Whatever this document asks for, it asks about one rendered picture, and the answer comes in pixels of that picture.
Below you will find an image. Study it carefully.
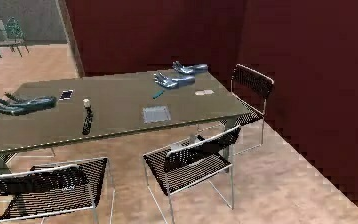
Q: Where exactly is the grey flat tablet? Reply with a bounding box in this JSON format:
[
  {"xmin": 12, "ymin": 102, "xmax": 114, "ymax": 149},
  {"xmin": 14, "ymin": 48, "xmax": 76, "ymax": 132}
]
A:
[{"xmin": 142, "ymin": 105, "xmax": 172, "ymax": 124}]

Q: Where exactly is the pale blue hand sculpture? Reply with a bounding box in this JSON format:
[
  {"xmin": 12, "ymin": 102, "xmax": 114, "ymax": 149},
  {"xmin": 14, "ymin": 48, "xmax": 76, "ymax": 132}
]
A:
[
  {"xmin": 153, "ymin": 71, "xmax": 196, "ymax": 90},
  {"xmin": 171, "ymin": 60, "xmax": 209, "ymax": 75}
]

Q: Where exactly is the pale grey card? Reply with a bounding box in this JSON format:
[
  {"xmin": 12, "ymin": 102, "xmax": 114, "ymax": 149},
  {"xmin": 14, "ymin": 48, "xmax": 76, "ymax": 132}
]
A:
[{"xmin": 194, "ymin": 89, "xmax": 215, "ymax": 97}]

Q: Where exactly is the black mesh metal chair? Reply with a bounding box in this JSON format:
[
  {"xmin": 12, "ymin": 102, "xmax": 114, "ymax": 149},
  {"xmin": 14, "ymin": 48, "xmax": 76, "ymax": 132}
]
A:
[
  {"xmin": 219, "ymin": 63, "xmax": 275, "ymax": 156},
  {"xmin": 142, "ymin": 124, "xmax": 242, "ymax": 224},
  {"xmin": 0, "ymin": 156, "xmax": 116, "ymax": 224}
]

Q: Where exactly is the olive green table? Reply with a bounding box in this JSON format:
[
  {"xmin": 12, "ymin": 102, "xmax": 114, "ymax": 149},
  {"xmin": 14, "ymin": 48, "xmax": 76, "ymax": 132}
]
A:
[{"xmin": 0, "ymin": 68, "xmax": 255, "ymax": 176}]

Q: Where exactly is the black bottle with pale cap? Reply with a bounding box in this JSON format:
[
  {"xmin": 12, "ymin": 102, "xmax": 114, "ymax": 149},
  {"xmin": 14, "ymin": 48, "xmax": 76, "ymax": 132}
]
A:
[{"xmin": 81, "ymin": 97, "xmax": 94, "ymax": 136}]

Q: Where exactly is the dark teal hand sculpture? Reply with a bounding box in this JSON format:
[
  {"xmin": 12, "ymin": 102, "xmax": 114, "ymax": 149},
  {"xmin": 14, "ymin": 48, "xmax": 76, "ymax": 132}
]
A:
[{"xmin": 0, "ymin": 92, "xmax": 58, "ymax": 117}]

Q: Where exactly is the grey chair with green back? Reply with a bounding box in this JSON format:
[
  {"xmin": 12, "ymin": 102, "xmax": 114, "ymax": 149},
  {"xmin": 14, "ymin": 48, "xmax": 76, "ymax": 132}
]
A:
[{"xmin": 0, "ymin": 16, "xmax": 31, "ymax": 58}]

